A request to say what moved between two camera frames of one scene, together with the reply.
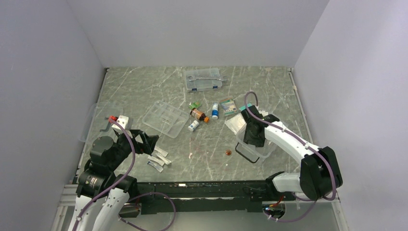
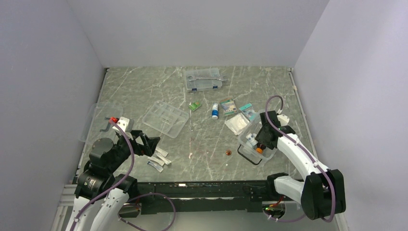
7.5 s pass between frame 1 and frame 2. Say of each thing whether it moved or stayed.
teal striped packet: stayed
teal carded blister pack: stayed
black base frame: stayed
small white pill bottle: moved
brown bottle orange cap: moved
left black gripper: stayed
